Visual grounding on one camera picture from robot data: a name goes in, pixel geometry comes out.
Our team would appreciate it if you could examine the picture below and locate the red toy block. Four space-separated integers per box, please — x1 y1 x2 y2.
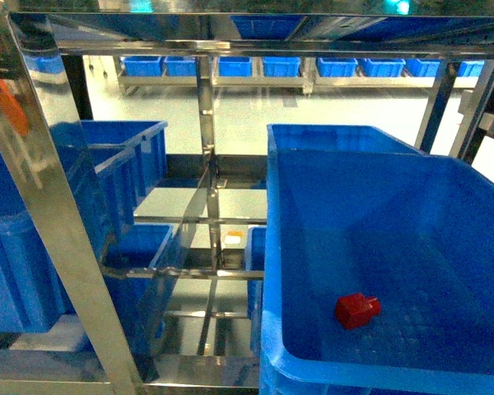
333 293 381 330

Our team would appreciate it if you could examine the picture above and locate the left blue shelf crate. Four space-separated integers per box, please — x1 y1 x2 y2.
0 121 172 332

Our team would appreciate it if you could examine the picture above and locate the steel flow rack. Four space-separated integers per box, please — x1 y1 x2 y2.
0 0 494 395

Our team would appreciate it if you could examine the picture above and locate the blue crate right upper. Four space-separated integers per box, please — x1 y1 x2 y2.
258 148 494 395

